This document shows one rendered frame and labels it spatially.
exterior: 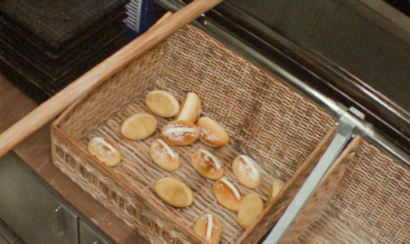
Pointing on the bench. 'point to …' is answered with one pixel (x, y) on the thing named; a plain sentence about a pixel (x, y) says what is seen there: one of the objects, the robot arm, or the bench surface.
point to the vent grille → (133, 15)
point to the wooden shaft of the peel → (164, 29)
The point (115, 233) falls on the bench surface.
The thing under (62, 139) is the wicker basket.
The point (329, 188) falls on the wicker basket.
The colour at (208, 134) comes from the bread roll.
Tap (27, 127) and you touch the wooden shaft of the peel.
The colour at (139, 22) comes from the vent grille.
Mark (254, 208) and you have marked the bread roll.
